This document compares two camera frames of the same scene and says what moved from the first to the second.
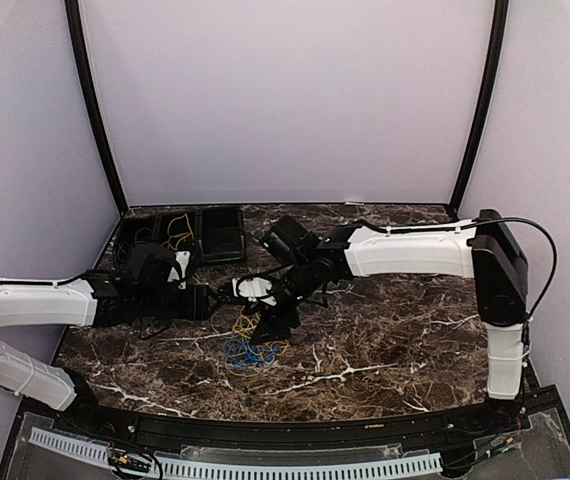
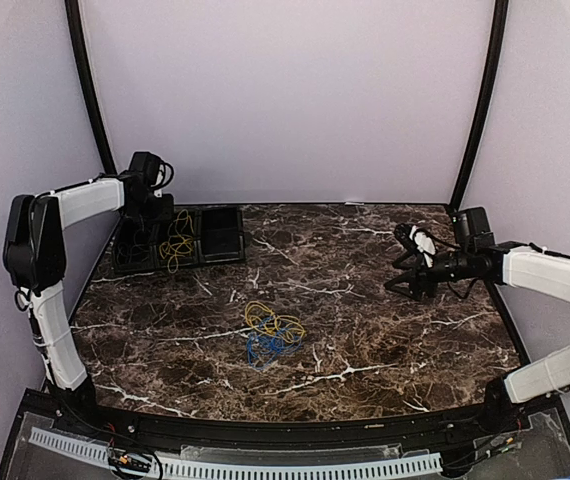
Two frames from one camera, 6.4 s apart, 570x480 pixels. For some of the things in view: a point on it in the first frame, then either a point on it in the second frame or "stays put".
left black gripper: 196,307 to 167,211
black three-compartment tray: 216,234 stays put
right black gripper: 269,323 to 416,282
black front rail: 388,429 stays put
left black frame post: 78,44 stays put
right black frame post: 498,42 stays put
